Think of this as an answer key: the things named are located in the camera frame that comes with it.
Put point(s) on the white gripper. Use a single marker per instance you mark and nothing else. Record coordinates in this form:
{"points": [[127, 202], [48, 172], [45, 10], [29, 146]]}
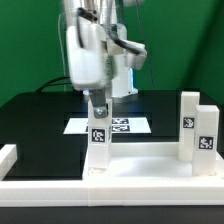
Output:
{"points": [[96, 55]]}

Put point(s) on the white desk top tray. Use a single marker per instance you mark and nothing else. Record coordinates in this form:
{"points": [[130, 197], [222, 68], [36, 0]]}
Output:
{"points": [[154, 160]]}

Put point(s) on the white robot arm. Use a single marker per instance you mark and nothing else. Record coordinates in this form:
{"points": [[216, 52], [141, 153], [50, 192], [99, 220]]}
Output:
{"points": [[108, 13]]}

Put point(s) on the fiducial marker plate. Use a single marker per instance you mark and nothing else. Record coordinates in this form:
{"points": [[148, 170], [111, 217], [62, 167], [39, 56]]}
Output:
{"points": [[119, 125]]}

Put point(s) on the white U-shaped fence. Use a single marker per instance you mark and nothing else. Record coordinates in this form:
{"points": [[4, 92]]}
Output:
{"points": [[106, 191]]}

